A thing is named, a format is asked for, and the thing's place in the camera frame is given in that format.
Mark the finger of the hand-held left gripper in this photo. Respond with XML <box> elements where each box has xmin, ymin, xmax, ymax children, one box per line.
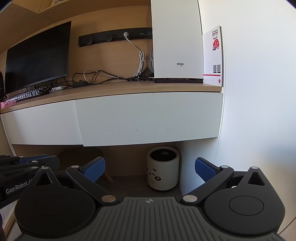
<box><xmin>0</xmin><ymin>155</ymin><xmax>60</xmax><ymax>166</ymax></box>
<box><xmin>0</xmin><ymin>164</ymin><xmax>45</xmax><ymax>183</ymax></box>

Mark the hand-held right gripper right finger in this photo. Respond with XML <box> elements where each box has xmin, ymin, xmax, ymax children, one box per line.
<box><xmin>181</xmin><ymin>157</ymin><xmax>273</xmax><ymax>205</ymax></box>

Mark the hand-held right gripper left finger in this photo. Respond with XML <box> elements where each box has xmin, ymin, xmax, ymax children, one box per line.
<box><xmin>23</xmin><ymin>157</ymin><xmax>119</xmax><ymax>205</ymax></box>

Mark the wooden stool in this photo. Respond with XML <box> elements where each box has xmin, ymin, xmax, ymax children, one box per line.
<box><xmin>58</xmin><ymin>146</ymin><xmax>114</xmax><ymax>184</ymax></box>

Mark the white bin with face print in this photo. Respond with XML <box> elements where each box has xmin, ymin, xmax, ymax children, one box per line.
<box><xmin>147</xmin><ymin>146</ymin><xmax>180</xmax><ymax>192</ymax></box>

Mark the black keyboard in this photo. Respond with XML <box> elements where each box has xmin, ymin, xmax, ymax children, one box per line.
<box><xmin>6</xmin><ymin>86</ymin><xmax>51</xmax><ymax>103</ymax></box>

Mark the black computer monitor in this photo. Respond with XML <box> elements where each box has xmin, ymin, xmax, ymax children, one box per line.
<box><xmin>5</xmin><ymin>21</ymin><xmax>72</xmax><ymax>94</ymax></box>

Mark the white card with red print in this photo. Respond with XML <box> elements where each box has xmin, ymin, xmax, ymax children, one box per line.
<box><xmin>203</xmin><ymin>25</ymin><xmax>224</xmax><ymax>87</ymax></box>

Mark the white computer case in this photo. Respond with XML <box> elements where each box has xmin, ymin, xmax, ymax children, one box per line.
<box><xmin>150</xmin><ymin>0</ymin><xmax>204</xmax><ymax>84</ymax></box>

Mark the white looped cable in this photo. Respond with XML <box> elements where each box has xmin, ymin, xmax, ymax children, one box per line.
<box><xmin>83</xmin><ymin>69</ymin><xmax>130</xmax><ymax>83</ymax></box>

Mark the black cable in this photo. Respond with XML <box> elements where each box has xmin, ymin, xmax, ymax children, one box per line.
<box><xmin>52</xmin><ymin>67</ymin><xmax>154</xmax><ymax>90</ymax></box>

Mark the white plug with bundled cable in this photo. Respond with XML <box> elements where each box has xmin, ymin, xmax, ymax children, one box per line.
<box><xmin>123</xmin><ymin>32</ymin><xmax>148</xmax><ymax>78</ymax></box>

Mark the black power strip rail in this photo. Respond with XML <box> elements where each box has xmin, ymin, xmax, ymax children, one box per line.
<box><xmin>79</xmin><ymin>27</ymin><xmax>153</xmax><ymax>48</ymax></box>

